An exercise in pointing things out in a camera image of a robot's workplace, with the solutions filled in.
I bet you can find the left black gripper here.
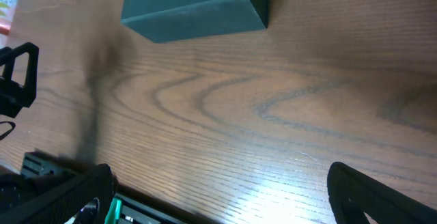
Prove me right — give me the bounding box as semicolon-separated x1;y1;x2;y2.
1;42;39;118

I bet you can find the black gift box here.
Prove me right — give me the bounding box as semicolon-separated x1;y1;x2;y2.
121;0;268;43

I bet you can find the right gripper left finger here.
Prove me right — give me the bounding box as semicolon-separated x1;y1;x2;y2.
1;164;115;224

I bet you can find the left black cable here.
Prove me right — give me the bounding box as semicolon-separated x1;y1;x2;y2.
0;120;16;141

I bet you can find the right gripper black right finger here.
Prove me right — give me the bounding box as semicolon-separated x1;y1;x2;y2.
327;162;436;224

